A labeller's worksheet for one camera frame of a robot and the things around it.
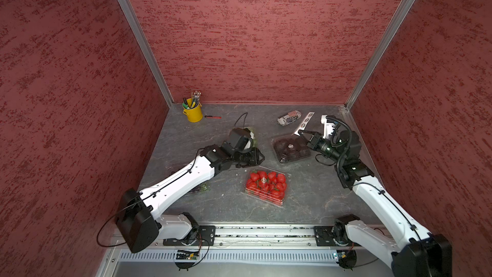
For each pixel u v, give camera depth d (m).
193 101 1.04
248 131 0.73
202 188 0.81
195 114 1.10
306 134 0.74
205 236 0.74
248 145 0.61
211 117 1.16
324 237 0.74
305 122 0.75
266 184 0.83
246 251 0.71
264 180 0.80
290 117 1.10
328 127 0.68
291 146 0.92
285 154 0.90
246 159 0.65
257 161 0.68
